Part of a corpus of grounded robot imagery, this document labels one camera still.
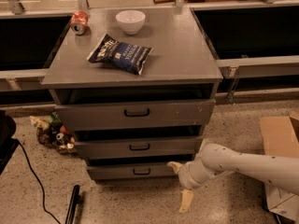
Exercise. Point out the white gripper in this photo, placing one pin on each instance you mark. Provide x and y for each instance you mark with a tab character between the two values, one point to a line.
186	175

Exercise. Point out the grey bottom drawer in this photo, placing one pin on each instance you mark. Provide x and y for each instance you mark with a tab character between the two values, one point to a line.
141	170

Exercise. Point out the grey drawer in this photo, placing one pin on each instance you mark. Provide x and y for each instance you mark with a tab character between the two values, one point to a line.
141	170
114	116
128	148

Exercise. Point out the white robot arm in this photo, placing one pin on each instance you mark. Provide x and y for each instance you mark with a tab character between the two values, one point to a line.
213	160

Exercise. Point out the grey middle drawer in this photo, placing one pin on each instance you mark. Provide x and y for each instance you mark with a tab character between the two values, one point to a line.
128	148

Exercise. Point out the grey drawer cabinet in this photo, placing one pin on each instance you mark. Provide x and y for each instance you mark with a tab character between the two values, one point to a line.
180	67

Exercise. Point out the grey top drawer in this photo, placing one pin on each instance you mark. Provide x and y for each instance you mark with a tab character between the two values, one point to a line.
114	116

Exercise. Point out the black bar on floor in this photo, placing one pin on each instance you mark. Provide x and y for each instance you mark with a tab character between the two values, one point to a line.
72	205

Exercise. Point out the cardboard box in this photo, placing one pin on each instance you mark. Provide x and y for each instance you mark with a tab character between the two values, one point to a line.
281	138

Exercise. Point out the blue chip bag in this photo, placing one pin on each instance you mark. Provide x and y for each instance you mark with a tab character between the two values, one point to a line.
128	57

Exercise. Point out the white bowl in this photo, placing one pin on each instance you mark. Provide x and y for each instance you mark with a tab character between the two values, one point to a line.
131	21

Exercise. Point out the black equipment at left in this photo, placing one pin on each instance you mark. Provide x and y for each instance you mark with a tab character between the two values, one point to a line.
7	143

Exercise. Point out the orange soda can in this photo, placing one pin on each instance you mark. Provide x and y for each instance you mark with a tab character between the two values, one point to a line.
79	22

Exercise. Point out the right grey bin frame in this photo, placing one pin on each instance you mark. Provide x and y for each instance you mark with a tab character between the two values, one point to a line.
251	42

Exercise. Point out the grey bin frame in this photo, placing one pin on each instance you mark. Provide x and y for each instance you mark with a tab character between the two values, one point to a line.
28	45
251	42

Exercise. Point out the left grey bin frame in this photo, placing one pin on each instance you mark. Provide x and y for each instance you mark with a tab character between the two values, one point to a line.
28	45

